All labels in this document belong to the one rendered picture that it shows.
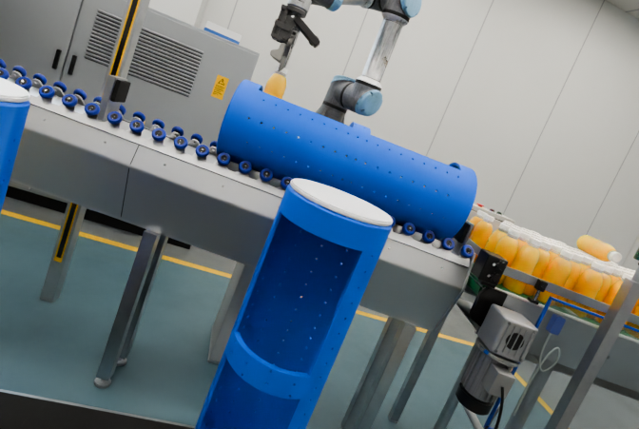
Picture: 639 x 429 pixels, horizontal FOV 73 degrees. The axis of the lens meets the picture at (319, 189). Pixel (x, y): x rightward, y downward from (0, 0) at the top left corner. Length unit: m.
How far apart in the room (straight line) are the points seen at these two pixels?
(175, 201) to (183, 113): 1.53
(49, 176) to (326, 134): 0.94
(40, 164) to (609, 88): 5.35
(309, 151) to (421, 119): 3.27
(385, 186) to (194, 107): 1.81
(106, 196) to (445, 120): 3.71
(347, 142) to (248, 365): 0.74
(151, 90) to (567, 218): 4.66
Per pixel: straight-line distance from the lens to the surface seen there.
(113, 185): 1.58
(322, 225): 0.96
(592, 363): 1.61
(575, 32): 5.48
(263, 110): 1.42
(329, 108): 1.90
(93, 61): 3.09
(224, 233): 1.52
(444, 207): 1.49
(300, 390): 1.15
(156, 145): 1.51
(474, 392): 1.54
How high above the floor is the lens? 1.21
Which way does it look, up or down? 9 degrees down
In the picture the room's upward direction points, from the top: 22 degrees clockwise
